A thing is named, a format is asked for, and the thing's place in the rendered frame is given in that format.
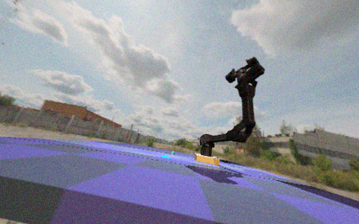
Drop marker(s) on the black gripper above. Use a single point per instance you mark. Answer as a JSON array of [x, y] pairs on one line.
[[230, 77]]

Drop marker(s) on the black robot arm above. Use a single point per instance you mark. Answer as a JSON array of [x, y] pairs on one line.
[[246, 93]]

